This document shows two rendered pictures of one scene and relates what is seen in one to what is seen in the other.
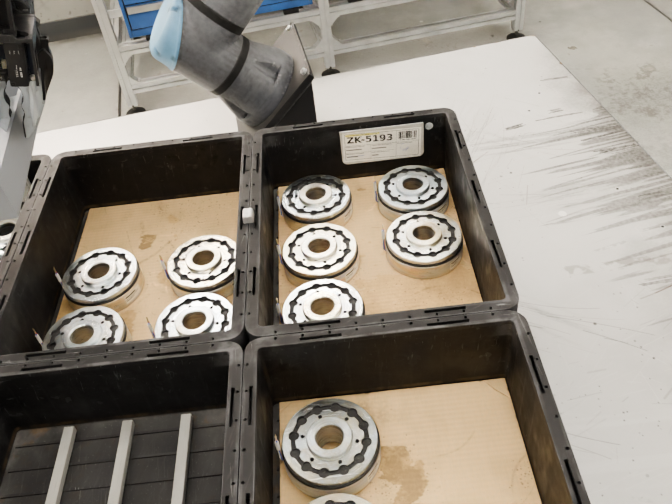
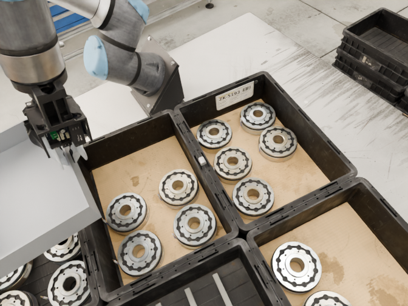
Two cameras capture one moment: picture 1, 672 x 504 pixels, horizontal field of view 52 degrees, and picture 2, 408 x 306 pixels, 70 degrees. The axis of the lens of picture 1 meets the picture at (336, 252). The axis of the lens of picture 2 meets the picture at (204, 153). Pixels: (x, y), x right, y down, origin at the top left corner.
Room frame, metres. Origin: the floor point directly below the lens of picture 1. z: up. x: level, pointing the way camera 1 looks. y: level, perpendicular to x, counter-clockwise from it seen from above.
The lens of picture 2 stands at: (0.32, 0.21, 1.52)
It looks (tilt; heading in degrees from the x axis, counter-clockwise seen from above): 56 degrees down; 342
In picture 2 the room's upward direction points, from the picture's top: 10 degrees counter-clockwise
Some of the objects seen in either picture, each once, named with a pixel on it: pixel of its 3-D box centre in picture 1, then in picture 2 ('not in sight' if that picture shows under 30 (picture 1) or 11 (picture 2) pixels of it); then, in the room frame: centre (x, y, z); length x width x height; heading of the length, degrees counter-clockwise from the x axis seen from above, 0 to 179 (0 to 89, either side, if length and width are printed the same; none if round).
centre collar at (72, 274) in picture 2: not in sight; (70, 283); (0.58, 0.48, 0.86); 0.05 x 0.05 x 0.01
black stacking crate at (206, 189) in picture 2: (147, 264); (150, 198); (0.69, 0.25, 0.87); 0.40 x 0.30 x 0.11; 178
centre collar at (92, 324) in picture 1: (82, 335); (138, 251); (0.58, 0.32, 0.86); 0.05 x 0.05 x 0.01
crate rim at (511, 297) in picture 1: (366, 210); (255, 139); (0.68, -0.05, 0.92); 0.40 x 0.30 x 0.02; 178
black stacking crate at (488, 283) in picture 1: (368, 239); (254, 150); (0.68, -0.05, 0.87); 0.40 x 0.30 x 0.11; 178
